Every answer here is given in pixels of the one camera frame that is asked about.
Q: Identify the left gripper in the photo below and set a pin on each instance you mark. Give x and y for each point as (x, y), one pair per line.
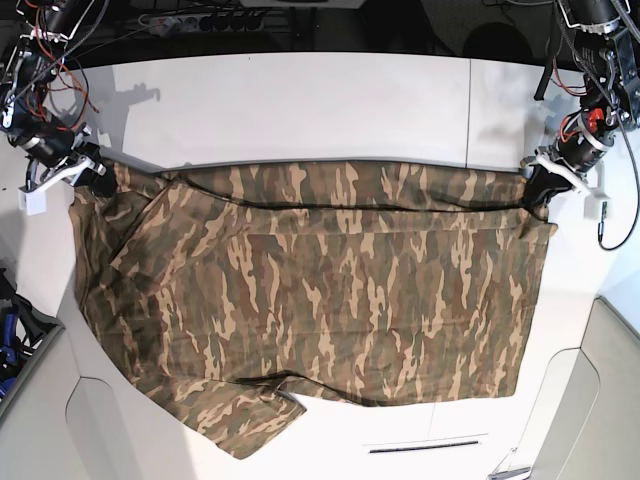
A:
(562, 166)

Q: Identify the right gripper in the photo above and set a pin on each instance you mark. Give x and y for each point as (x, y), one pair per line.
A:
(64, 156)

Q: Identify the camouflage T-shirt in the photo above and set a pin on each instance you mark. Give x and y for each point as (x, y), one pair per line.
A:
(224, 294)

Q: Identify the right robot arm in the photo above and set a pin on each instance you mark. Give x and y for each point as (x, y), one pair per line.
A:
(40, 57)

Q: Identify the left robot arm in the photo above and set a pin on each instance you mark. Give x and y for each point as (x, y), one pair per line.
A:
(600, 36)

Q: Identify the metal clip at edge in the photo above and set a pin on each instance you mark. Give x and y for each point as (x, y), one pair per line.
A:
(509, 469)

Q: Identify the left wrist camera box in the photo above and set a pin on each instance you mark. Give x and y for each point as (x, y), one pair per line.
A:
(596, 206)

